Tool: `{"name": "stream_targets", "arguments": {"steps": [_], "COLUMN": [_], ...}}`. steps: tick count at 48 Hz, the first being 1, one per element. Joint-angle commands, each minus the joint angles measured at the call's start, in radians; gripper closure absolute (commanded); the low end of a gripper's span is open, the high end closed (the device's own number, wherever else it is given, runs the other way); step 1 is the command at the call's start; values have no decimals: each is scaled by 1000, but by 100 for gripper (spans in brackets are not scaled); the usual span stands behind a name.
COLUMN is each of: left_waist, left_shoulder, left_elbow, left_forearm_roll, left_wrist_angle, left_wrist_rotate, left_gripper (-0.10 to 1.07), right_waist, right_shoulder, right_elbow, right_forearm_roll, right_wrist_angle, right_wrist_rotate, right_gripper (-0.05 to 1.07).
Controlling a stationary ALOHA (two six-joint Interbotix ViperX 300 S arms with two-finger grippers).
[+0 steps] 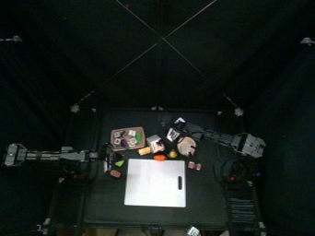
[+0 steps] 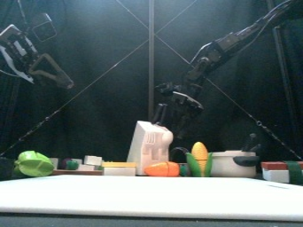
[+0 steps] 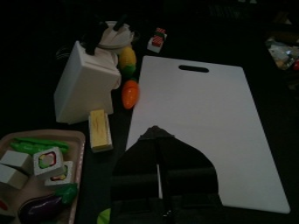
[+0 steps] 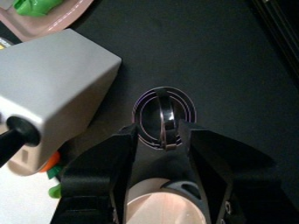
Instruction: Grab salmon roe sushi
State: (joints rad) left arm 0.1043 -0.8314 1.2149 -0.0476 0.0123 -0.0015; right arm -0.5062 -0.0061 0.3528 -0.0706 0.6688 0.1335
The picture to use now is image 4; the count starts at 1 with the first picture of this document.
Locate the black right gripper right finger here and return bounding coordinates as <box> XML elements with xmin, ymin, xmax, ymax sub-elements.
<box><xmin>176</xmin><ymin>118</ymin><xmax>299</xmax><ymax>224</ymax></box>

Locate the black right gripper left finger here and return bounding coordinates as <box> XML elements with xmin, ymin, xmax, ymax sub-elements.
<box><xmin>49</xmin><ymin>122</ymin><xmax>140</xmax><ymax>224</ymax></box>

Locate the orange toy carrot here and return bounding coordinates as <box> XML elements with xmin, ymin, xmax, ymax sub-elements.
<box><xmin>38</xmin><ymin>150</ymin><xmax>61</xmax><ymax>173</ymax></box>

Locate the black knob lever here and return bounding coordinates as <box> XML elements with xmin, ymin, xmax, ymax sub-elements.
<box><xmin>0</xmin><ymin>115</ymin><xmax>42</xmax><ymax>169</ymax></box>

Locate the black toy pot lid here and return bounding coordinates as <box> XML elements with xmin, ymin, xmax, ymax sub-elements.
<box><xmin>130</xmin><ymin>86</ymin><xmax>199</xmax><ymax>151</ymax></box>

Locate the grey toy box appliance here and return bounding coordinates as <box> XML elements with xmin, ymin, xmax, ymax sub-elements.
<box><xmin>0</xmin><ymin>28</ymin><xmax>122</xmax><ymax>173</ymax></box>

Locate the pink plastic plate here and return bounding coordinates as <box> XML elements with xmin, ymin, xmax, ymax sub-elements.
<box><xmin>0</xmin><ymin>0</ymin><xmax>94</xmax><ymax>43</ymax></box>

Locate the green toy vegetable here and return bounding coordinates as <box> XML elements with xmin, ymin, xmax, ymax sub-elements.
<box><xmin>13</xmin><ymin>0</ymin><xmax>65</xmax><ymax>18</ymax></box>

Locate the black metal frame rail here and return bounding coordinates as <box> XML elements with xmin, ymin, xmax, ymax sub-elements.
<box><xmin>249</xmin><ymin>0</ymin><xmax>299</xmax><ymax>86</ymax></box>

